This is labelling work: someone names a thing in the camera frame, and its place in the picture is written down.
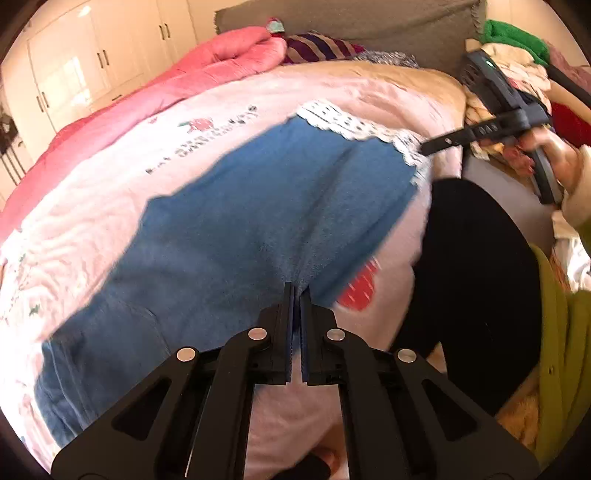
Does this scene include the blue denim pants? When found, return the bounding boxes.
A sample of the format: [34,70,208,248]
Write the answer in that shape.
[34,99,432,448]

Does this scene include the pink quilt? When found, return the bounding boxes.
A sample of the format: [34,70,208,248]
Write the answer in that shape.
[0,25,288,241]

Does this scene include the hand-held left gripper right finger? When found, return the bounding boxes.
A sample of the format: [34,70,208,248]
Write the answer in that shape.
[300,288,541,480]

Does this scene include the grey speckled cloth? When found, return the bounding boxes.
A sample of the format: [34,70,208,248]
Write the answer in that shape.
[353,50,421,69]

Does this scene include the person's right hand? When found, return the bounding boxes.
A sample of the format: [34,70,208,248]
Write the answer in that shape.
[478,124,581,195]

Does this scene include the pink printed bed sheet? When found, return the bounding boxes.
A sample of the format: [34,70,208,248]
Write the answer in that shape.
[0,65,462,480]

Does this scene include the green towel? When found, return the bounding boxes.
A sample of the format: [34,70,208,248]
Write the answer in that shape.
[480,19,551,66]

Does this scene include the grey padded headboard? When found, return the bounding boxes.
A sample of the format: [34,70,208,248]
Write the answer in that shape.
[215,0,488,84]

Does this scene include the pile of mixed clothes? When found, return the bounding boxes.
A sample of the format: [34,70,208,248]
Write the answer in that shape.
[463,39,591,176]

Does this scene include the person's black trouser leg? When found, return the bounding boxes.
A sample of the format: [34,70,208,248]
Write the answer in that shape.
[392,178,544,418]

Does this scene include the purple striped pillow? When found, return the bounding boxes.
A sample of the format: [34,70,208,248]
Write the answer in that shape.
[281,31,368,65]

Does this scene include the cream wardrobe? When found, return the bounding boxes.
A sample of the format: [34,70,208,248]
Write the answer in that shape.
[0,0,218,204]

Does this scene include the person's green jacket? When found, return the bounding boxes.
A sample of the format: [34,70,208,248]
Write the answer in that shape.
[526,244,591,472]

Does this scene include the white cloth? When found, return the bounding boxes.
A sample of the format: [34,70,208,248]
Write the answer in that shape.
[551,211,591,292]

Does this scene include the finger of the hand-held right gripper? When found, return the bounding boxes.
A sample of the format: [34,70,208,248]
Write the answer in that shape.
[420,124,478,155]

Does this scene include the person's right forearm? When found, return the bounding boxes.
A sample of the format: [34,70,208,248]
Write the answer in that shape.
[560,145,591,229]

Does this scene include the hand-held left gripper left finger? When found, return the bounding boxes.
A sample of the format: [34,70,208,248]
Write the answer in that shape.
[51,281,296,480]

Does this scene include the tan blanket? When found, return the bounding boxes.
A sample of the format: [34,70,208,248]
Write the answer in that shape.
[286,60,467,139]

